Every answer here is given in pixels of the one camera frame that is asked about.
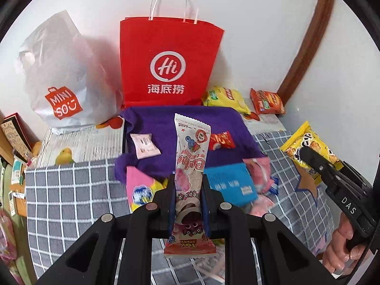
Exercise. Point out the yellow triangular snack packet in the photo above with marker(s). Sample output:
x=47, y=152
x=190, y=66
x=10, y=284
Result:
x=307, y=150

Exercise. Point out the green noodle snack packet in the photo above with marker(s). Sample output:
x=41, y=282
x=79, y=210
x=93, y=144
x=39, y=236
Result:
x=218, y=242

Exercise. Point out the pink Haidilao snack packet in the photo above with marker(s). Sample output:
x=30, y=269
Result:
x=260, y=172

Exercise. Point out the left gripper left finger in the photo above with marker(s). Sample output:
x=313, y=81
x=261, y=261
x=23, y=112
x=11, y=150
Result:
x=164, y=218

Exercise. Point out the purple towel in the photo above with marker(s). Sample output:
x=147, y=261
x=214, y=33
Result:
x=159, y=121

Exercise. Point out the brown wooden door frame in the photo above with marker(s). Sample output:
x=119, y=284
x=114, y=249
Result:
x=308, y=48

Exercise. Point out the blue tissue pack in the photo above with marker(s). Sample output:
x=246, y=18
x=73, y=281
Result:
x=234, y=182

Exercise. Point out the pink yellow snack bag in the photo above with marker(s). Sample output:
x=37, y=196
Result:
x=140, y=187

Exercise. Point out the pale pink pastry packet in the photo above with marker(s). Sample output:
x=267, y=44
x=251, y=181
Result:
x=144, y=146

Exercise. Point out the white plastic Miniso bag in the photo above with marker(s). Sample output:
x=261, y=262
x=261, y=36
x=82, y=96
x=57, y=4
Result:
x=67, y=86

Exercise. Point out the brown patterned box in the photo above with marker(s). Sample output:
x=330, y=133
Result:
x=18, y=137

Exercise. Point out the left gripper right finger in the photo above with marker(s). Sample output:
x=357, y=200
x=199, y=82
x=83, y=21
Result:
x=213, y=222

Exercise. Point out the pink white candy packet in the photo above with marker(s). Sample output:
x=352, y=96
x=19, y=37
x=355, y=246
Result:
x=188, y=238

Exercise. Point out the red small snack packet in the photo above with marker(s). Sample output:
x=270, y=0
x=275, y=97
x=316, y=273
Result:
x=222, y=140

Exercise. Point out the orange chips bag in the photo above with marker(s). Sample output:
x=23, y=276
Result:
x=266, y=102

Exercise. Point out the person's right hand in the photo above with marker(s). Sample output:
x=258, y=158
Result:
x=336, y=257

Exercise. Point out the red paper shopping bag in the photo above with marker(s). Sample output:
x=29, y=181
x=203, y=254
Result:
x=166, y=60

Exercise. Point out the pink peach candy packet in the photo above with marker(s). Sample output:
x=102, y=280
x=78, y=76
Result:
x=261, y=206

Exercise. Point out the yellow chips bag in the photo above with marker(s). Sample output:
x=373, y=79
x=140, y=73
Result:
x=225, y=97

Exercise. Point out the grey checkered tablecloth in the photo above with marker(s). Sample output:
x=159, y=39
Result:
x=63, y=202

